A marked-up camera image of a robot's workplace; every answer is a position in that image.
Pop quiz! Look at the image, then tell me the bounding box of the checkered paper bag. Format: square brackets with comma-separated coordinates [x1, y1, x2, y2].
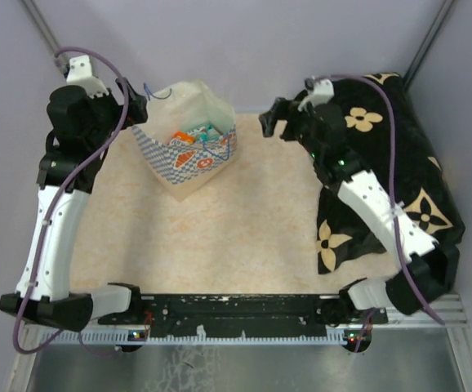
[131, 79, 238, 201]

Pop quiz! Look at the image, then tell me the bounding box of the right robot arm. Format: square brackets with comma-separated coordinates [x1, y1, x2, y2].
[259, 95, 459, 323]

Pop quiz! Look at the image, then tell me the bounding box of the orange fruits candy bag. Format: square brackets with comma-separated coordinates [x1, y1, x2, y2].
[168, 131, 196, 148]

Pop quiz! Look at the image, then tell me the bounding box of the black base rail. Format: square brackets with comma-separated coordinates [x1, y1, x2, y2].
[98, 294, 368, 338]

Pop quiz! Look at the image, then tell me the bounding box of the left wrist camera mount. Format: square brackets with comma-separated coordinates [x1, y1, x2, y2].
[65, 55, 109, 99]

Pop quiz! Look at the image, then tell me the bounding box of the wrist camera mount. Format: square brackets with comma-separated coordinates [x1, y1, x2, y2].
[65, 55, 109, 99]
[298, 78, 335, 111]

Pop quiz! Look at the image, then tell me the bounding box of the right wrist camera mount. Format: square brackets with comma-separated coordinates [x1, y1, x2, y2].
[298, 78, 335, 111]

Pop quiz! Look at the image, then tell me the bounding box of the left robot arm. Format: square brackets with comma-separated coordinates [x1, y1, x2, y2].
[0, 78, 148, 332]

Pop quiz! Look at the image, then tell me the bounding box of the black floral pillow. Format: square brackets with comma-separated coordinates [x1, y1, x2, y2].
[316, 72, 465, 274]

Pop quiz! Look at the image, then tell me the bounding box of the green mint candy bag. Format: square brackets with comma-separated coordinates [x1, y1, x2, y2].
[186, 124, 223, 143]

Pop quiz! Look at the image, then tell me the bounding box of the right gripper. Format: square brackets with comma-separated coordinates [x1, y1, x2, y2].
[260, 97, 323, 160]

